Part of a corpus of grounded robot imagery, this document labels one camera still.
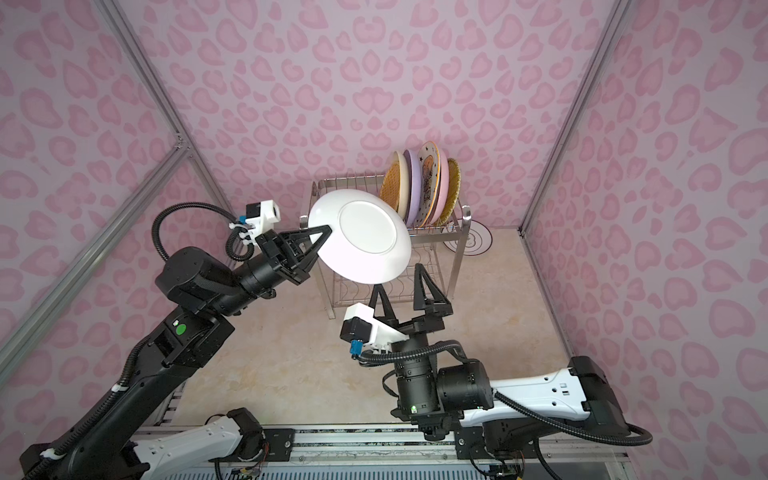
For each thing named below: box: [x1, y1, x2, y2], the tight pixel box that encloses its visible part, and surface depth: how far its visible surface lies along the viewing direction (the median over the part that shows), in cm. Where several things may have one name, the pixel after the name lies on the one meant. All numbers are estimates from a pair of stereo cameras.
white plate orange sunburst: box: [308, 188, 412, 285], surface depth 53 cm
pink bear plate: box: [426, 148, 450, 226], surface depth 69 cm
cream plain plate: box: [394, 151, 410, 219], surface depth 68 cm
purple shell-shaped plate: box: [403, 149, 421, 226], surface depth 69 cm
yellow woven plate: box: [435, 158, 461, 227], surface depth 71 cm
